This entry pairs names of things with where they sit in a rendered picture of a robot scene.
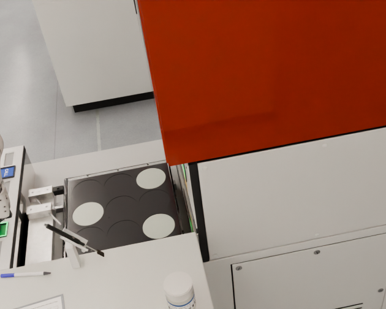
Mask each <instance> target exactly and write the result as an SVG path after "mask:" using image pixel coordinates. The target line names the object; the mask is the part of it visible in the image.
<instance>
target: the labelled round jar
mask: <svg viewBox="0 0 386 309"><path fill-rule="evenodd" d="M164 291H165V296H166V300H167V305H168V309H195V307H196V301H195V293H194V287H193V283H192V278H191V277H190V276H189V275H188V274H187V273H185V272H173V273H171V274H169V275H168V276H167V277H166V278H165V280H164Z"/></svg>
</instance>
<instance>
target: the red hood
mask: <svg viewBox="0 0 386 309"><path fill-rule="evenodd" d="M134 6H135V11H136V14H137V20H138V25H139V29H140V35H141V38H142V44H143V50H144V54H145V59H146V65H147V69H148V74H149V80H150V84H151V89H152V93H153V99H154V105H155V108H156V114H157V120H158V123H159V129H160V133H161V139H162V144H163V147H164V153H165V159H166V163H168V166H176V165H180V164H186V163H190V162H196V161H202V160H206V159H212V158H218V157H221V156H228V155H234V154H238V153H244V152H248V151H254V150H260V149H264V148H270V147H276V146H280V145H286V144H290V143H295V142H302V141H305V140H312V139H318V138H322V137H328V136H331V135H338V134H343V133H348V132H354V131H360V130H364V129H369V128H376V127H379V126H386V0H134Z"/></svg>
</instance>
